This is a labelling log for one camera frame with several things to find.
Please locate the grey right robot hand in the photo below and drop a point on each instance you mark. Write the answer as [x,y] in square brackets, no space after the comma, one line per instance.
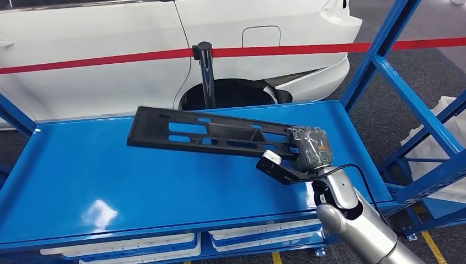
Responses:
[313,149]

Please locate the long black plastic part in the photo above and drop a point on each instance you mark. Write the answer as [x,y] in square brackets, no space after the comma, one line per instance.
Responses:
[153,127]

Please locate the blue steel shelf rack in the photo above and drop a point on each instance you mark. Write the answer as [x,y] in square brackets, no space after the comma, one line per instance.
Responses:
[444,215]
[145,182]

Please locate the white car body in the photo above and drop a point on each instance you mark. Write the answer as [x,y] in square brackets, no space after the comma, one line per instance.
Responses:
[91,29]

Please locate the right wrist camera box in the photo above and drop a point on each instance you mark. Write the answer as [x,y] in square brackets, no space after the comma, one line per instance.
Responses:
[271,167]

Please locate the black stanchion post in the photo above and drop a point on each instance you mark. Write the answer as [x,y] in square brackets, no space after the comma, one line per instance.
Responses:
[207,80]

